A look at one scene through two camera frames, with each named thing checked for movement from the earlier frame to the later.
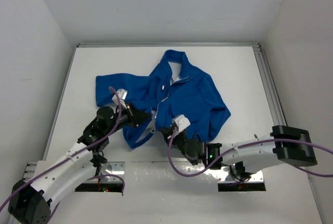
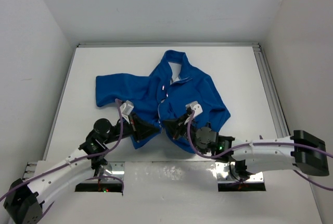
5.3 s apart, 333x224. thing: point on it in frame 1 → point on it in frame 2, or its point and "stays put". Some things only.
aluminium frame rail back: [173, 45] stays put
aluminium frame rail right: [276, 110] stays put
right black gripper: [173, 135] → [174, 126]
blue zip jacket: [173, 90] stays put
